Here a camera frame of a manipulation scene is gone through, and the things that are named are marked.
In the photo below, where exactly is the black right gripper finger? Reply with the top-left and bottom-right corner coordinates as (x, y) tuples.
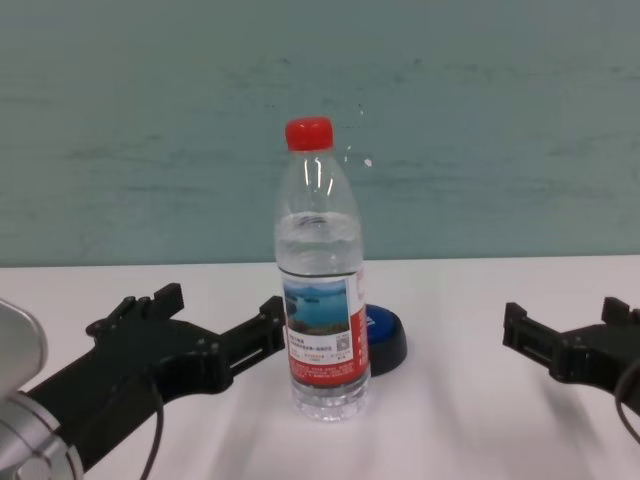
(600, 296), (640, 332)
(501, 301), (567, 379)

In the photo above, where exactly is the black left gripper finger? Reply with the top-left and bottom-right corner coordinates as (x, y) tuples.
(85, 282), (186, 342)
(218, 295), (288, 384)

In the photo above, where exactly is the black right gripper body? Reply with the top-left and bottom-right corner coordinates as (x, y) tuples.
(547, 321), (640, 402)

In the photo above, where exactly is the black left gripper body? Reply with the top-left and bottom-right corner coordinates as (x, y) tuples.
(22, 319), (237, 469)

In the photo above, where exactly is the blue button black base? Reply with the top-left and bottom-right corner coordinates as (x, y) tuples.
(365, 303), (411, 377)

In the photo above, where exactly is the clear water bottle red cap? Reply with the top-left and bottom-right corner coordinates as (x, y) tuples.
(273, 116), (373, 423)

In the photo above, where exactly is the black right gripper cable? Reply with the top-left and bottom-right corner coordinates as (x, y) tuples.
(614, 361), (640, 447)

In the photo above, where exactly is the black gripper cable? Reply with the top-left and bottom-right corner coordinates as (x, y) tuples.
(614, 361), (640, 447)
(135, 373), (166, 480)

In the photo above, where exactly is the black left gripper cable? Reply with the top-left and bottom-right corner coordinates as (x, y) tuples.
(135, 373), (166, 480)

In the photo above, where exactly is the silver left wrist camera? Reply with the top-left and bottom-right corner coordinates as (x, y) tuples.
(0, 298), (50, 399)

